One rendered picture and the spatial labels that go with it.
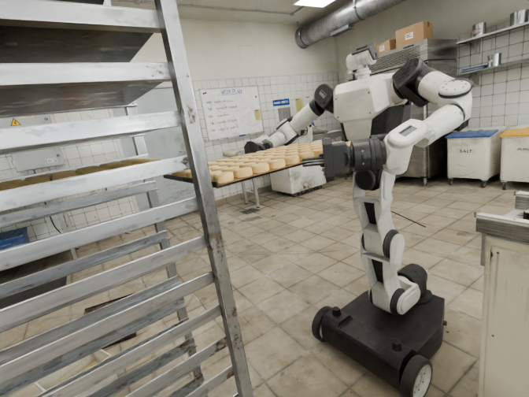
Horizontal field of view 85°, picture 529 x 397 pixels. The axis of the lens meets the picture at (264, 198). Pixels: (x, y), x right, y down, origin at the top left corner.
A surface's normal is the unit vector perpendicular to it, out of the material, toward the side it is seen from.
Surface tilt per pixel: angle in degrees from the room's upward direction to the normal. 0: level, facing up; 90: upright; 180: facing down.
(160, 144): 90
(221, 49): 90
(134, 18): 90
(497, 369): 90
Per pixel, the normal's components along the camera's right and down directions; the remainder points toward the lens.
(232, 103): 0.54, 0.14
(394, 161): -0.04, 0.79
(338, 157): -0.15, 0.26
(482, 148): -0.79, 0.29
